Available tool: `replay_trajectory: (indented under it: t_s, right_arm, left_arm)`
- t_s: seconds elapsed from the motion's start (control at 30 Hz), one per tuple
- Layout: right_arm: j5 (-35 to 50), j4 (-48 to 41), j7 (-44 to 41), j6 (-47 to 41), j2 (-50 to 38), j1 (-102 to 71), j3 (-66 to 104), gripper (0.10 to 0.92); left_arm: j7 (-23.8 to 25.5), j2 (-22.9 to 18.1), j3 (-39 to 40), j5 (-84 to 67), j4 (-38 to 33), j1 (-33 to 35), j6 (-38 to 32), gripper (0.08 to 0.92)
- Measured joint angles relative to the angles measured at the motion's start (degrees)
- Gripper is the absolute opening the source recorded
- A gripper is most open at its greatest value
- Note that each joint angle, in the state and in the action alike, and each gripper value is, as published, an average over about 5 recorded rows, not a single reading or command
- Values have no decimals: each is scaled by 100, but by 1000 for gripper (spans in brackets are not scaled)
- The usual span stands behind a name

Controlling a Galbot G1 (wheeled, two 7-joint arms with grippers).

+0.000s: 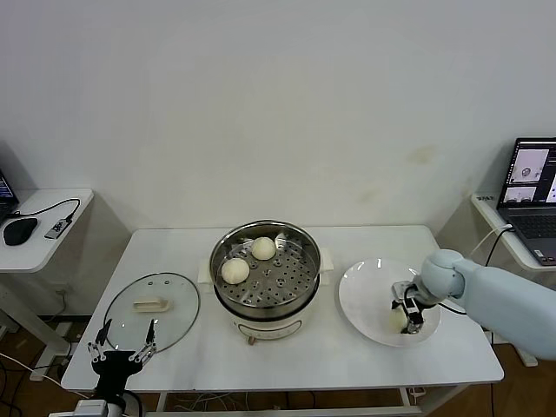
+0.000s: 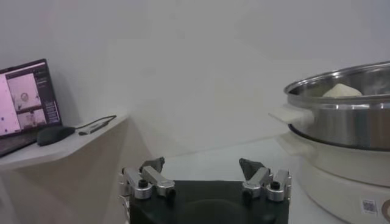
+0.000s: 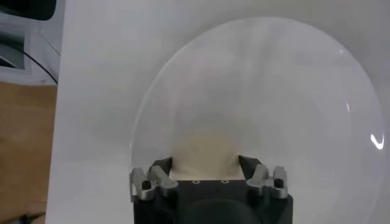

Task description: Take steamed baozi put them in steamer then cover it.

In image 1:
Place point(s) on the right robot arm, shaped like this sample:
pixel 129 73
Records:
pixel 499 295

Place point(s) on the grey usb hub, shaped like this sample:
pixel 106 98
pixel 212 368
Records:
pixel 56 229

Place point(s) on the grey laptop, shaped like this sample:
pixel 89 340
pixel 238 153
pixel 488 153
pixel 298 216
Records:
pixel 530 226

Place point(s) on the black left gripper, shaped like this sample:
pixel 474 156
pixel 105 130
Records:
pixel 115 362

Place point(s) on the perforated steel steamer basket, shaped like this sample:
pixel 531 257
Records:
pixel 284 297

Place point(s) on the round glass pot lid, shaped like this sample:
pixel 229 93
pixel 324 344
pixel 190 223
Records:
pixel 152 305

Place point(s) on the round white plate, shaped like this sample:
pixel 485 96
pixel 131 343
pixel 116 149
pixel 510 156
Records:
pixel 365 295

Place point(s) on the white side table with label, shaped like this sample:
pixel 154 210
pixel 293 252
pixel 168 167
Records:
pixel 488 217

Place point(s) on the black computer mouse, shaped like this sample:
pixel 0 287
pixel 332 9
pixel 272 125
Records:
pixel 19 231

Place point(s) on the cream electric cooking pot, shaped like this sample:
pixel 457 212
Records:
pixel 265 328

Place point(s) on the white steamed baozi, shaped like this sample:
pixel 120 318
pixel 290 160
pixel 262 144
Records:
pixel 235 270
pixel 397 322
pixel 262 249

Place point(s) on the white table leg frame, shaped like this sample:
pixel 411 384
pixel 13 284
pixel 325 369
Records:
pixel 282 412

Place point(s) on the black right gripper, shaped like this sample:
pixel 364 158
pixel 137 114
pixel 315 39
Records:
pixel 416 299

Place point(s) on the white side table with mouse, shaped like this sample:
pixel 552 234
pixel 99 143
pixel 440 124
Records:
pixel 43 252

